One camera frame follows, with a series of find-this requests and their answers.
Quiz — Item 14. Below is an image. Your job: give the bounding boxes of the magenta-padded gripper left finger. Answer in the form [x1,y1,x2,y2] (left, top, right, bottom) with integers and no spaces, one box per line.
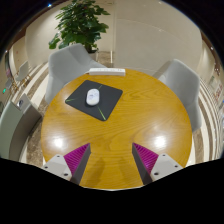
[41,143,92,185]

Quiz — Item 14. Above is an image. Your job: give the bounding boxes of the white cartoon-print computer mouse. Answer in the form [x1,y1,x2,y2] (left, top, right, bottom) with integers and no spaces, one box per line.
[85,88,101,107]

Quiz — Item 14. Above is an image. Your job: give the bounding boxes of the white power strip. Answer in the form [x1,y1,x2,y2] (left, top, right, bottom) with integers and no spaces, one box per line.
[88,67,127,77]

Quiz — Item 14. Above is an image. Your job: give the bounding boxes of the green potted plant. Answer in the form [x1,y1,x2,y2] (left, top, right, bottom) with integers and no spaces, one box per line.
[48,0,111,54]

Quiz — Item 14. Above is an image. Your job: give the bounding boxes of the dark grey mouse pad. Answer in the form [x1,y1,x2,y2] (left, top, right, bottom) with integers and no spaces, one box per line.
[64,79,124,122]

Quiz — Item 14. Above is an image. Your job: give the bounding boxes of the grey-green armchair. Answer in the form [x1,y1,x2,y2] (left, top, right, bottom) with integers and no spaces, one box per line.
[0,93,43,161]

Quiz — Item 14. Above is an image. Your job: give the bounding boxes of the light grey shell chair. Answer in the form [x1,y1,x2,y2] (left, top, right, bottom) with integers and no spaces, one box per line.
[152,58,203,133]
[44,43,108,105]

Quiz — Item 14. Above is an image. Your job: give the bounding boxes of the small white chair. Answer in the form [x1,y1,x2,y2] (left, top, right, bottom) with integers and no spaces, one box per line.
[14,60,30,84]

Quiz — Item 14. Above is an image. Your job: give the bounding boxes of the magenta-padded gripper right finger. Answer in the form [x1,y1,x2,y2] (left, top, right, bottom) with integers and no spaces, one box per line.
[132,143,184,185]

